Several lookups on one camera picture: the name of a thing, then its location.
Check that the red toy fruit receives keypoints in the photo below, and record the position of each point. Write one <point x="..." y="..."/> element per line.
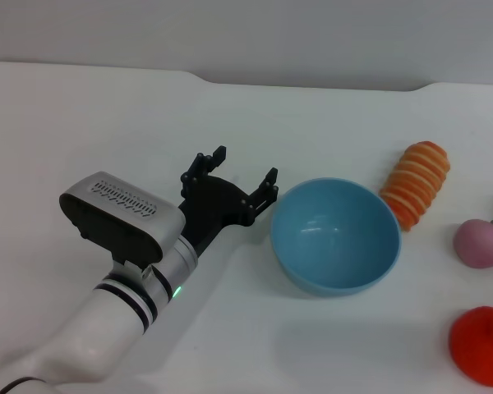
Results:
<point x="482" y="349"/>

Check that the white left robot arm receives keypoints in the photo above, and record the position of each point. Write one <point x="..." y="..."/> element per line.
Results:
<point x="107" y="324"/>

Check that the blue bowl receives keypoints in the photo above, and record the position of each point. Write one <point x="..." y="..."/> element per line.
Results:
<point x="337" y="242"/>

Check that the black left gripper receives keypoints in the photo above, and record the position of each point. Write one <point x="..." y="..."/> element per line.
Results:
<point x="213" y="201"/>

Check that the orange striped toy bread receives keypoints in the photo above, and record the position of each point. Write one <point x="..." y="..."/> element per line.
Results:
<point x="417" y="180"/>

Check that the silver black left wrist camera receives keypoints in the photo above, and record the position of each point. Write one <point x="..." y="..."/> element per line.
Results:
<point x="119" y="213"/>

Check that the pink toy peach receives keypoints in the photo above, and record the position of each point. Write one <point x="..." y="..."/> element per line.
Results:
<point x="480" y="244"/>

